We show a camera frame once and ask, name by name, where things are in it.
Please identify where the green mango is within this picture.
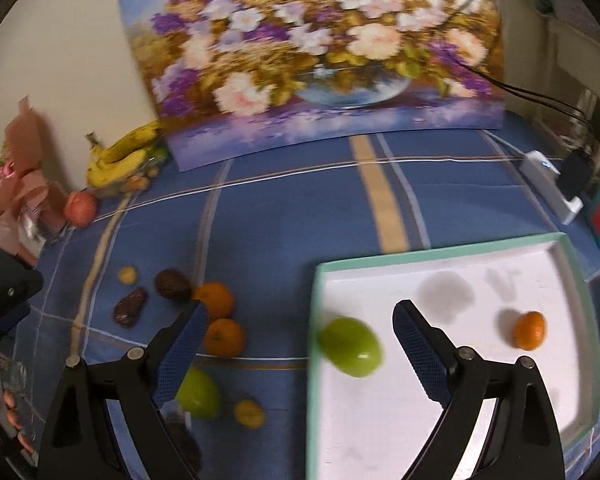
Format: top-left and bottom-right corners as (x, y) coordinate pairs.
(319, 316), (383, 378)

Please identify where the flower painting poster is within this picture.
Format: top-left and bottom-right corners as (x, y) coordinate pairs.
(115, 0), (507, 173)

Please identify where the white tray with teal rim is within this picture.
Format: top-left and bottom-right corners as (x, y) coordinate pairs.
(305, 231), (600, 480)

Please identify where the yellow banana bunch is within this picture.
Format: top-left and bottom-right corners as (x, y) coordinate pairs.
(84, 121), (164, 189)

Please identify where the small yellow round fruit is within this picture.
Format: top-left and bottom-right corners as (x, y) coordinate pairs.
(234, 398), (267, 429)

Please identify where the clear packet of small fruits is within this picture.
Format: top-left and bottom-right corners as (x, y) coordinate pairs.
(122, 145), (171, 193)

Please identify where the small green jujube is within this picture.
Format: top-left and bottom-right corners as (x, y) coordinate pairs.
(175, 366), (222, 420)

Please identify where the person's left hand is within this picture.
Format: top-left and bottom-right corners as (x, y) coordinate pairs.
(1, 389), (35, 455)

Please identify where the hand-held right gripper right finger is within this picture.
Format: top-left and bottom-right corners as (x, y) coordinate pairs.
(391, 299), (567, 480)

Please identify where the black charger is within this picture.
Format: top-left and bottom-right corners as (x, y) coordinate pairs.
(556, 150), (595, 199)

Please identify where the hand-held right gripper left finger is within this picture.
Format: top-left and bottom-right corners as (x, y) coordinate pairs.
(37, 299), (212, 480)

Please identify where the blue plaid blanket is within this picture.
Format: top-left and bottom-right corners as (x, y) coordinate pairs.
(0, 120), (600, 480)

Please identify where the black cable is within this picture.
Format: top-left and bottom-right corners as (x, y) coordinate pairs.
(450, 55), (593, 133)
(440, 0), (593, 128)

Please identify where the white power strip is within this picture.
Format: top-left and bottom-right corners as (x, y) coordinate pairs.
(521, 150), (584, 225)

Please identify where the orange tangerine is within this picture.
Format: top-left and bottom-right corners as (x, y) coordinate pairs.
(511, 311), (548, 351)
(192, 282), (236, 320)
(203, 318), (247, 358)

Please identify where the dark red wrinkled date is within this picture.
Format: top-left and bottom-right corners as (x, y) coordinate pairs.
(112, 286), (149, 330)

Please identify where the red apple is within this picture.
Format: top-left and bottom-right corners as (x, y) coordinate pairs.
(63, 191), (99, 227)

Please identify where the round brown wrinkled fruit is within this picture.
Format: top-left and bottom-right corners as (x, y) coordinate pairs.
(154, 269), (192, 301)

